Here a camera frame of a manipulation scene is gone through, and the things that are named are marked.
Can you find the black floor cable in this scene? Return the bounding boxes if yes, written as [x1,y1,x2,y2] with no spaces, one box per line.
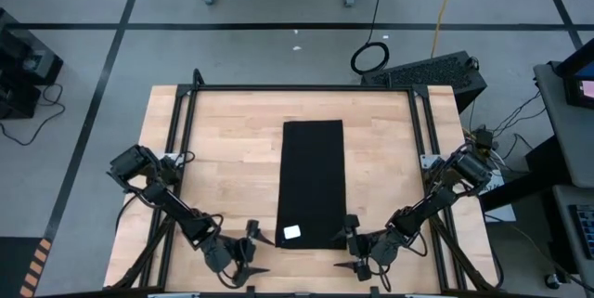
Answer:
[0,83,67,147]

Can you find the black towel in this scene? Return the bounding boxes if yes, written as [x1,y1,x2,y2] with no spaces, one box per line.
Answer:
[274,119,348,251]

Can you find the grey side table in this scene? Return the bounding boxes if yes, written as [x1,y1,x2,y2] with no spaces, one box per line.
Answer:
[533,60,594,189]

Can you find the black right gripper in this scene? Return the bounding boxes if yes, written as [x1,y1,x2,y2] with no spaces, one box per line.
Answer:
[331,214,403,284]

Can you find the black orange hazard mat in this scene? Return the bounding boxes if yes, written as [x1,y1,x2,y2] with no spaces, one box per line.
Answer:
[0,236,53,298]

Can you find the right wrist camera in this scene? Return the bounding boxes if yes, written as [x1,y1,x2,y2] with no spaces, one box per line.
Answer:
[347,236,368,258]

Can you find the black aluminium rig frame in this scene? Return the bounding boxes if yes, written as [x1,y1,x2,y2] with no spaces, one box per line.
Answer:
[110,68,502,298]

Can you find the black perforated computer tower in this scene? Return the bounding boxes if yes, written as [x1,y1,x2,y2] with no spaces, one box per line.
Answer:
[360,50,488,113]

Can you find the low grey table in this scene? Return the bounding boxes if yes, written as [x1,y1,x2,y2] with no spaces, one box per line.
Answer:
[551,184,594,285]

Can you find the black keyboard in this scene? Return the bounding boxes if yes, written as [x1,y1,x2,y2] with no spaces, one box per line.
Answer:
[568,203,594,261]

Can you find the black equipment box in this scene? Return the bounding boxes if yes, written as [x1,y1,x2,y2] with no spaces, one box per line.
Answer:
[0,7,65,121]

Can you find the black table base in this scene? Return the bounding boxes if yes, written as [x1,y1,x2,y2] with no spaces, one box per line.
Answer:
[480,135,581,274]

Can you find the black power adapter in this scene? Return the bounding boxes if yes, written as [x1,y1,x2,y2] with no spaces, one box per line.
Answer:
[473,124,495,150]

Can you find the yellow cable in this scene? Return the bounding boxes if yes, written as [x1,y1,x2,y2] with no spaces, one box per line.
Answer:
[430,0,464,60]

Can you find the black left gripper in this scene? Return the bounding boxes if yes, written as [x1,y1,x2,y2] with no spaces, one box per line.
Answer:
[201,218,276,289]

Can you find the coiled black cable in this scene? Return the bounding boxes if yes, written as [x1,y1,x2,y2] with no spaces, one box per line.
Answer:
[350,0,391,76]

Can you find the black monitor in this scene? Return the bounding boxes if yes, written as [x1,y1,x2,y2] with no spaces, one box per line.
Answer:
[555,37,594,110]

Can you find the thin black cables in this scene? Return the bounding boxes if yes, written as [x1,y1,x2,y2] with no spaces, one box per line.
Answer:
[463,88,549,174]

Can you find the white paper sheet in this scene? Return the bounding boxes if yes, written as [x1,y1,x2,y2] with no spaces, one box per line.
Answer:
[480,167,517,224]

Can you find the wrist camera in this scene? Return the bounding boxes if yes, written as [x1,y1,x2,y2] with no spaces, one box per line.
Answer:
[239,238,257,263]
[347,236,368,258]

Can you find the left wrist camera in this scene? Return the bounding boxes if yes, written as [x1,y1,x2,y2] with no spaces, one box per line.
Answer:
[239,238,257,263]

